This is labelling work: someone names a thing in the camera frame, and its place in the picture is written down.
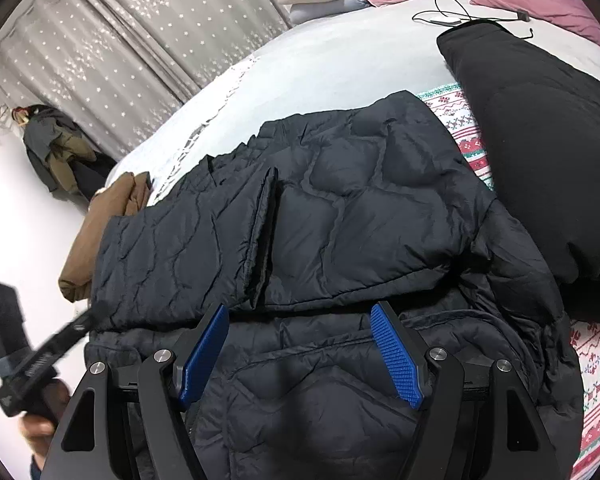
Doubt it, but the hanging olive brown garment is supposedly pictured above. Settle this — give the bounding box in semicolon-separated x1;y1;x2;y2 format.
45;132;99;196

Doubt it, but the grey star print curtain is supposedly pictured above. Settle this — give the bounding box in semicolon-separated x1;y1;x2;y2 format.
0;0;311;161

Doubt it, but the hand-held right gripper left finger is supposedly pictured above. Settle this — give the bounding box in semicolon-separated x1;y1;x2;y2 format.
40;303;231;480

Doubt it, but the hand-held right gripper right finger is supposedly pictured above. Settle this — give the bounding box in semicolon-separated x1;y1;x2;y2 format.
369;301;563;480

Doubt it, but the black quilted puffer jacket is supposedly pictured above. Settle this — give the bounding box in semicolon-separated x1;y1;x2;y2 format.
82;91;583;480

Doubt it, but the folded brown garment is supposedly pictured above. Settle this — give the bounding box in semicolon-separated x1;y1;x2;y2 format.
58;171;153;304

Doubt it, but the blue grey pillow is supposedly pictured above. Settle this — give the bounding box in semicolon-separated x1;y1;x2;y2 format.
290;0;373;26

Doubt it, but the black cable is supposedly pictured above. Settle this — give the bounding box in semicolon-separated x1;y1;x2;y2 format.
412;0;536;41

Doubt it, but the grey bed sheet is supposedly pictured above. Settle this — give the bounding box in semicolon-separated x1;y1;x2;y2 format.
147;0;600;206

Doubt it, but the white fringed throw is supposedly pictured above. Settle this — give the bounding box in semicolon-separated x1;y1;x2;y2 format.
105;52;258;206

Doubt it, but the black smooth coat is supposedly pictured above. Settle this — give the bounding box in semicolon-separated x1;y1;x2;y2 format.
436;19;600;323

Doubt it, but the person's left hand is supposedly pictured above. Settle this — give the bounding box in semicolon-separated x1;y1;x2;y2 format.
20;379;72;461

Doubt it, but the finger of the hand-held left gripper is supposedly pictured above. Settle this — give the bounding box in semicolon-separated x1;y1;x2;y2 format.
30;306;100;361

